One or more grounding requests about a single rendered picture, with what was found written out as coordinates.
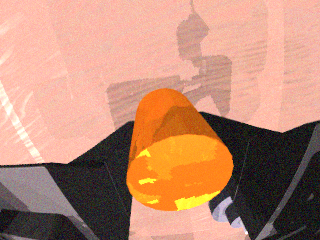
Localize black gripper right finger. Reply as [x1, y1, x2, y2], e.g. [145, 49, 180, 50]
[199, 112, 320, 240]

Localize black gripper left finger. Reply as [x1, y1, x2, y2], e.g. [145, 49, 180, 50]
[0, 121, 135, 240]

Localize orange knob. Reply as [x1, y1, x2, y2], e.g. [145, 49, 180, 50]
[127, 88, 233, 211]

